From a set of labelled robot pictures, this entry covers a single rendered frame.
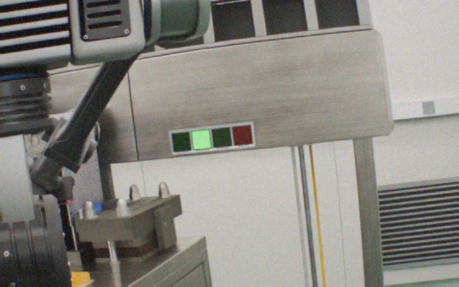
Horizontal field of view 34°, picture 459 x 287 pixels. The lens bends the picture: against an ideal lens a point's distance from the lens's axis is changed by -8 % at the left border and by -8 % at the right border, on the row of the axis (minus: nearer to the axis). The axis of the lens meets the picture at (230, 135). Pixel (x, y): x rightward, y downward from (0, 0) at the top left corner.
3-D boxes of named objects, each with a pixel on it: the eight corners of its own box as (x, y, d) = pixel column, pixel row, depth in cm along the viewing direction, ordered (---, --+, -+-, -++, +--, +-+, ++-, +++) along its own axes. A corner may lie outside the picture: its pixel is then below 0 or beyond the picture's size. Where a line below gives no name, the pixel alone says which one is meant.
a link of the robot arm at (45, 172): (101, 136, 152) (55, 110, 149) (89, 161, 149) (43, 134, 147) (64, 177, 190) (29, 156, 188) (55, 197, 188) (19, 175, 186)
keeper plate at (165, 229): (159, 249, 213) (152, 210, 212) (170, 242, 223) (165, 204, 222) (167, 248, 212) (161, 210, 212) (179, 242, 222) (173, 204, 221)
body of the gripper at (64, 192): (74, 201, 198) (61, 191, 192) (41, 203, 201) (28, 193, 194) (75, 178, 201) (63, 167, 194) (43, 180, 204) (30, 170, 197)
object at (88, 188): (70, 226, 205) (60, 158, 204) (103, 212, 228) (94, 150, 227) (71, 226, 205) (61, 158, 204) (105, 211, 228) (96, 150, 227)
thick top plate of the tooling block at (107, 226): (79, 242, 201) (76, 220, 201) (134, 216, 240) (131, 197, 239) (134, 240, 197) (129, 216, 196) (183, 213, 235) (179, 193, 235)
